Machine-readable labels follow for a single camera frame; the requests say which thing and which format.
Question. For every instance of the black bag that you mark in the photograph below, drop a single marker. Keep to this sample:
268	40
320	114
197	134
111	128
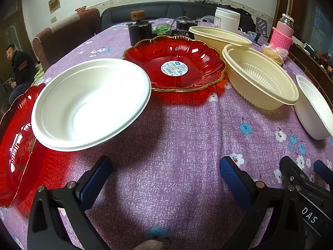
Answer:
245	18

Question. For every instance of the cream plastic bowl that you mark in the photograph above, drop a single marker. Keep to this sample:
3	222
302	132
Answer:
260	78
216	37

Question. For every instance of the black power adapter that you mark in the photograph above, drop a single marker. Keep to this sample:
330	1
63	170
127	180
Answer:
183	27

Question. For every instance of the red plate with gold print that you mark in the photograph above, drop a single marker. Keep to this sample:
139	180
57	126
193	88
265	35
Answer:
15	148

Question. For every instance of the dark sofa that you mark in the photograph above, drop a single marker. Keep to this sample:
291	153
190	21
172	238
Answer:
156	10

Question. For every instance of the clear snack bag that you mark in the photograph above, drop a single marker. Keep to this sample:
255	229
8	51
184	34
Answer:
273	53

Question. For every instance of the white paper bowl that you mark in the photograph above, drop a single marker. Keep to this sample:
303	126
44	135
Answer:
309	109
91	104

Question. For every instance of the person's left hand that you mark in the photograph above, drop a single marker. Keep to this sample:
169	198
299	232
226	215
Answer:
153	245

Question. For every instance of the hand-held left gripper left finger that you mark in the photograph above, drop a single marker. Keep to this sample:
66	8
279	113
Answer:
95	179

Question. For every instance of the wall plaque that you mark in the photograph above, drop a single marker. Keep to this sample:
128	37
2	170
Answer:
54	4

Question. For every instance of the wall outlet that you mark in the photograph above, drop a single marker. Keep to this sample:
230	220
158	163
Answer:
53	19

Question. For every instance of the black box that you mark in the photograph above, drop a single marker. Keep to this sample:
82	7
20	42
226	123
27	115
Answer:
139	34

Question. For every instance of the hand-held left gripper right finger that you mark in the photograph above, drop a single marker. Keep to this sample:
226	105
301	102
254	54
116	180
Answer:
234	179

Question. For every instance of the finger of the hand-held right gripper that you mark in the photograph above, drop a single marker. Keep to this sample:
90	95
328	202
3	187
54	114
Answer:
324	170
292	169

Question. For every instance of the purple floral tablecloth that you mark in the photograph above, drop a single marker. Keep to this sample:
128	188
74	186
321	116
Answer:
182	135

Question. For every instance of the grey striped box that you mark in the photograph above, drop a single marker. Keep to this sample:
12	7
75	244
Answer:
261	25

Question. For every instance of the green packet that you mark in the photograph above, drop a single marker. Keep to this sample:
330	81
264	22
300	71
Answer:
161	28

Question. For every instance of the small red item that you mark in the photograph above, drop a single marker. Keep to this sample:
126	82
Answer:
80	9

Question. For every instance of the bottle with pink knitted sleeve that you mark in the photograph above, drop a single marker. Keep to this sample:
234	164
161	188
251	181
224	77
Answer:
282	37

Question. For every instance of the green patterned blanket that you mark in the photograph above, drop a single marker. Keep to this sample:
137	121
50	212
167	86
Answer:
39	74

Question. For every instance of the red plate with round sticker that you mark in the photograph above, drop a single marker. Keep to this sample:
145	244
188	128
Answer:
192	57

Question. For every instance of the brown armchair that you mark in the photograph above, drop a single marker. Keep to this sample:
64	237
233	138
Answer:
65	35

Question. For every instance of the white plastic jar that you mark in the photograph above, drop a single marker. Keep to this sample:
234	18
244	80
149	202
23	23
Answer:
226	19

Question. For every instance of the brown cube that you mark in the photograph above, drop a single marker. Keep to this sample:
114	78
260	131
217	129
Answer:
135	15

